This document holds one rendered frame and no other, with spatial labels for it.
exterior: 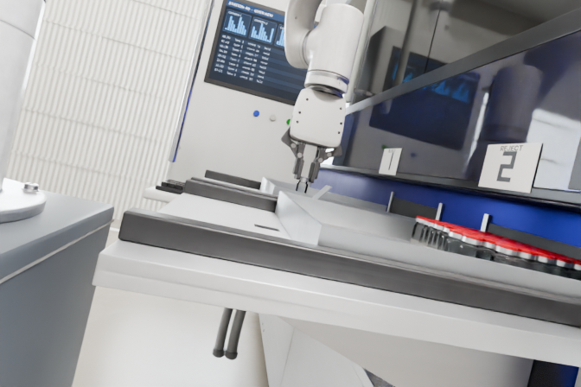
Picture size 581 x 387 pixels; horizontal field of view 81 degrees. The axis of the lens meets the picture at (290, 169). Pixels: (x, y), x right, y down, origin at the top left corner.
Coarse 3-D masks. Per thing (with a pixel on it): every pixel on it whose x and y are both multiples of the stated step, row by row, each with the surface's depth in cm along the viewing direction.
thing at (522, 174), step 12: (492, 144) 47; (504, 144) 45; (516, 144) 43; (528, 144) 41; (540, 144) 40; (492, 156) 47; (504, 156) 45; (516, 156) 43; (528, 156) 41; (492, 168) 46; (504, 168) 44; (516, 168) 42; (528, 168) 40; (480, 180) 48; (492, 180) 46; (516, 180) 42; (528, 180) 40; (528, 192) 40
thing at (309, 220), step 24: (288, 216) 41; (312, 216) 31; (336, 216) 54; (360, 216) 54; (384, 216) 55; (312, 240) 28; (336, 240) 27; (360, 240) 27; (384, 240) 28; (408, 240) 56; (432, 264) 29; (456, 264) 29; (480, 264) 29; (504, 264) 30; (528, 288) 30; (552, 288) 30; (576, 288) 31
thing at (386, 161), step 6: (384, 150) 81; (390, 150) 78; (396, 150) 75; (384, 156) 81; (390, 156) 77; (396, 156) 75; (384, 162) 80; (396, 162) 74; (384, 168) 79; (390, 168) 76; (396, 168) 73
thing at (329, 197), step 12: (264, 180) 81; (276, 180) 86; (264, 192) 74; (276, 192) 61; (288, 192) 61; (300, 192) 61; (312, 192) 88; (348, 204) 63; (360, 204) 90; (372, 204) 90; (396, 216) 64
